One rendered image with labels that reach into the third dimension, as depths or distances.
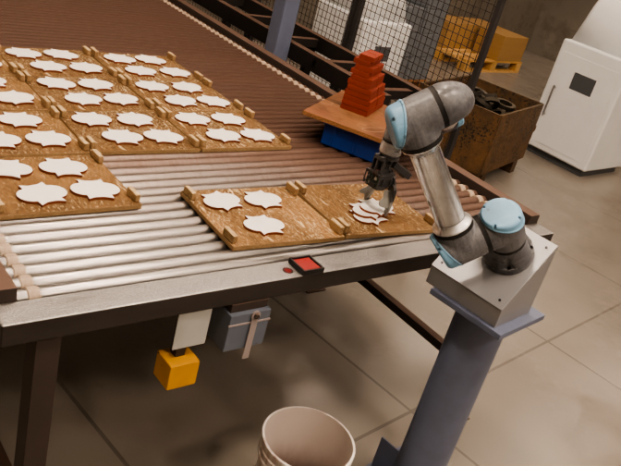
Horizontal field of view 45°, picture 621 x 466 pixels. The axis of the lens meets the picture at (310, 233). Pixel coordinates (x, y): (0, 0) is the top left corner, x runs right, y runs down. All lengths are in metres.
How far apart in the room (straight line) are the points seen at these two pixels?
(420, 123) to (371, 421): 1.58
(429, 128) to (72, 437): 1.64
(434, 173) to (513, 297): 0.49
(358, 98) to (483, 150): 2.80
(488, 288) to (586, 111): 5.06
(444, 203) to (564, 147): 5.33
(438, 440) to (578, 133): 5.01
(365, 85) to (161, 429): 1.61
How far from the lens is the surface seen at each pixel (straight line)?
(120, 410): 2.95
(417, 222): 2.65
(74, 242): 2.08
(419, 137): 1.97
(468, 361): 2.47
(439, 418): 2.60
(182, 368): 2.06
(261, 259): 2.16
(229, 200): 2.40
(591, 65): 7.27
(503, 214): 2.19
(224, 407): 3.05
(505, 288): 2.32
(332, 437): 2.58
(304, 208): 2.49
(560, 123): 7.39
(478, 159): 5.99
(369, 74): 3.25
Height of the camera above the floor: 1.95
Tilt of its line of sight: 26 degrees down
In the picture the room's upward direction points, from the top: 16 degrees clockwise
